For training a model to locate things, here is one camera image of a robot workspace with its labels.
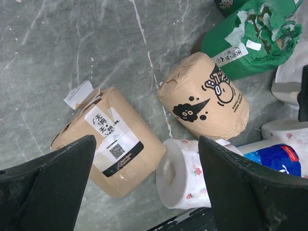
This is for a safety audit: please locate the brown roll with QR label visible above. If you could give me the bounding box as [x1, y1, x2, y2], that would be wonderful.
[51, 80, 165, 198]

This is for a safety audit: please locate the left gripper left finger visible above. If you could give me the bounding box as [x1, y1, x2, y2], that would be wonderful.
[0, 135, 96, 231]

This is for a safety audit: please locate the plain white paper roll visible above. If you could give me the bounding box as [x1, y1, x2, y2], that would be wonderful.
[271, 41, 308, 110]

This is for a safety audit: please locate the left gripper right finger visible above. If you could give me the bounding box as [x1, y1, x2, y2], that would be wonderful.
[198, 136, 308, 231]

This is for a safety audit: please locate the brown roll with cartoon print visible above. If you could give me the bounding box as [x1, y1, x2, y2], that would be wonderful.
[157, 52, 249, 140]

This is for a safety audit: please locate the green roll with torn top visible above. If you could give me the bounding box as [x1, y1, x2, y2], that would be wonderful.
[191, 0, 302, 80]

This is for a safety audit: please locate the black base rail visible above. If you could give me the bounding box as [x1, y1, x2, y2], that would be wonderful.
[149, 207, 217, 231]

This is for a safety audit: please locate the floral white roll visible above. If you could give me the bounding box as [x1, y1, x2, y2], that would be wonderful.
[261, 118, 308, 178]
[155, 138, 244, 209]

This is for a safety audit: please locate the blue Tempo tissue roll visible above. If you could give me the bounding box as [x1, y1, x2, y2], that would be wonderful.
[237, 140, 302, 177]

